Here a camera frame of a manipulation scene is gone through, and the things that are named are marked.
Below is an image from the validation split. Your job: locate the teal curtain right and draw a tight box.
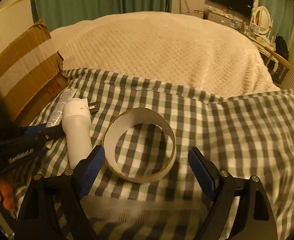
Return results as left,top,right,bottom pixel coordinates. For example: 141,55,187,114
259,0,294,46

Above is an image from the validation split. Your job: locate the silver cosmetic tube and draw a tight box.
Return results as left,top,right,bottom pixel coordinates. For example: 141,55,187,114
46,88,77,128

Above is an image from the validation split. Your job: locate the white plug-in device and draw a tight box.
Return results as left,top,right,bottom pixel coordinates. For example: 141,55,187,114
62,98,93,169

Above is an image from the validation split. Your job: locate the white tape roll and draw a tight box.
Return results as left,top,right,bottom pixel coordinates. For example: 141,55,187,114
101,107,177,184

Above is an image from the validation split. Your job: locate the wooden dressing table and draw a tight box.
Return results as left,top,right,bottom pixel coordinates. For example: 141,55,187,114
245,34,291,77

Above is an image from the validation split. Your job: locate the cream quilted blanket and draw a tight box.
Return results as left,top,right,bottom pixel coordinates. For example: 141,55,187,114
50,12,277,98

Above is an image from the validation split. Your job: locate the white oval vanity mirror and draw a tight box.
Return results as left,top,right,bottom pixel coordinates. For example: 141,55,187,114
251,6,272,35

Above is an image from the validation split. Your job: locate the person left hand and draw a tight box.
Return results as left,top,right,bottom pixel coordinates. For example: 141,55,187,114
0,178,16,211

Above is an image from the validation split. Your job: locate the black bag on chair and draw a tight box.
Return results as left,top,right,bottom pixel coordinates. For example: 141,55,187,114
275,36,289,61

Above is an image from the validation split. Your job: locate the brown cardboard box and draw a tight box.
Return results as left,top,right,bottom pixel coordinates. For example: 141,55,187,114
0,20,68,127

